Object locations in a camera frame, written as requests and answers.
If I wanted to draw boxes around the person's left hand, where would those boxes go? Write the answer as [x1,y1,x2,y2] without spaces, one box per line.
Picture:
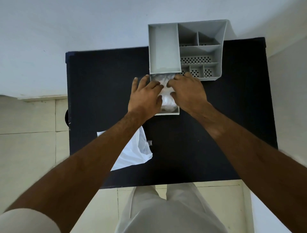
[128,74,165,120]

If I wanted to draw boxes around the person's right hand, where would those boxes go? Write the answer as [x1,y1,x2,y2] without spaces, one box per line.
[167,72,212,115]

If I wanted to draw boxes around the clear plastic bag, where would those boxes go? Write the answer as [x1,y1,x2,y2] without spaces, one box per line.
[152,74,179,112]

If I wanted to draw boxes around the person's right forearm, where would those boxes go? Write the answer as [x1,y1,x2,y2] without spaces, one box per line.
[191,103,307,233]

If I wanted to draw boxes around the person's left forearm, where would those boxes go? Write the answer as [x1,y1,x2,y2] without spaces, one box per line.
[4,111,155,233]

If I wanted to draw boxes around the grey organizer drawer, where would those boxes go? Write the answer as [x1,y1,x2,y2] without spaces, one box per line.
[150,73,180,116]

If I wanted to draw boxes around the grey plastic compartment organizer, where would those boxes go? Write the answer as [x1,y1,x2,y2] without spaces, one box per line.
[147,19,237,82]

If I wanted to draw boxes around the white plastic bag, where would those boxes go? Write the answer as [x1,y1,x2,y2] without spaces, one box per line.
[97,126,153,171]

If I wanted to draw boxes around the white trousers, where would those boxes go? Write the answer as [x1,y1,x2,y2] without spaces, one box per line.
[115,183,229,233]

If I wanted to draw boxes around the white shirt sleeve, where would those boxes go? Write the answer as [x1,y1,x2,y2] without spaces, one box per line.
[0,208,62,233]

